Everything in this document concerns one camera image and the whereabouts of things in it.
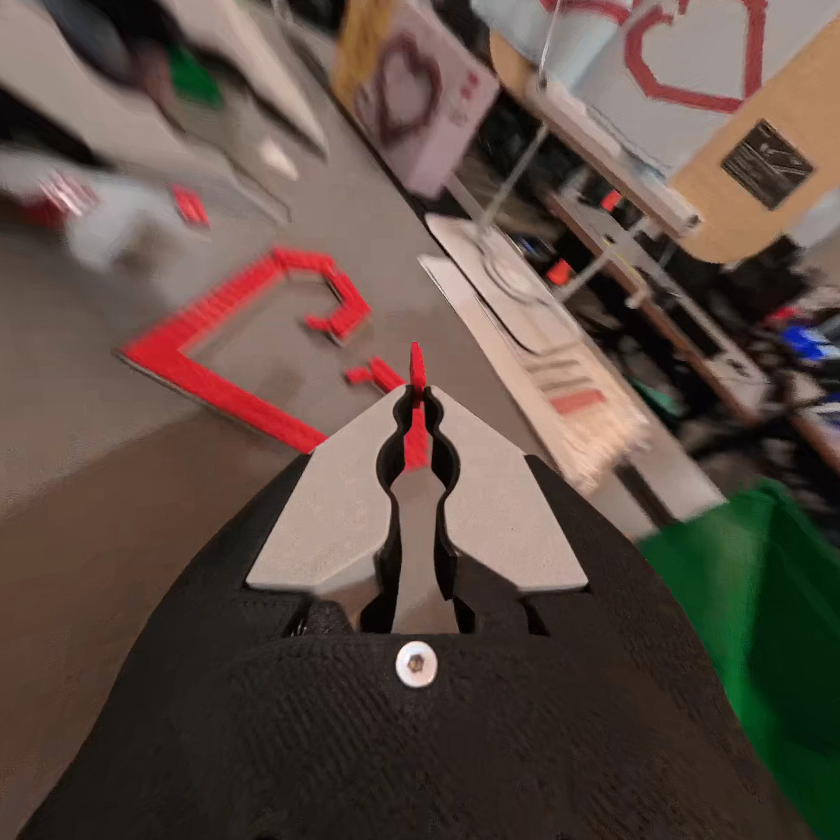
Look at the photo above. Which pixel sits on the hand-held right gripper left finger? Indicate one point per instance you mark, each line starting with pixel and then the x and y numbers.
pixel 321 518

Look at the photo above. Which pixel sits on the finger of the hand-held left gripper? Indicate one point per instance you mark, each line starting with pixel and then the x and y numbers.
pixel 131 220

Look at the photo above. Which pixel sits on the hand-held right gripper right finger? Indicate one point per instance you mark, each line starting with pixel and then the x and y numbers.
pixel 512 518

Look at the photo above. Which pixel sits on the red lego brick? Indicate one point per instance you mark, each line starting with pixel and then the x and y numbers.
pixel 190 205

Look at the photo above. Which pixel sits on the red lego plate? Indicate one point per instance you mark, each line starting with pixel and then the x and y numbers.
pixel 417 364

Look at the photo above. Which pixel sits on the small red lego piece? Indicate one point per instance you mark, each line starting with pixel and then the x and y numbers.
pixel 387 375
pixel 358 375

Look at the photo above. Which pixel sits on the white and yellow lego box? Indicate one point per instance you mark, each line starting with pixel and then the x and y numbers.
pixel 433 138

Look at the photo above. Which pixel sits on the open lego instruction booklet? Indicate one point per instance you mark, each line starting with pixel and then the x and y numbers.
pixel 689 52

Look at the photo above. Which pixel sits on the white printed paper sheet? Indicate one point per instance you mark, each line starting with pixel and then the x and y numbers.
pixel 590 426

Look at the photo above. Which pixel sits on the long wooden background table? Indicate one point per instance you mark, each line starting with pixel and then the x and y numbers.
pixel 663 315

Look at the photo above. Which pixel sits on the green plastic bin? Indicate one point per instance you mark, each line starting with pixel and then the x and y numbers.
pixel 754 623

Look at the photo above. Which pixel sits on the blue storage bin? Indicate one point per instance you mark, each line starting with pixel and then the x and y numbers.
pixel 810 342

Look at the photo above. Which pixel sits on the red lego heart frame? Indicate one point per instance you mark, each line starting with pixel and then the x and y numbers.
pixel 216 388

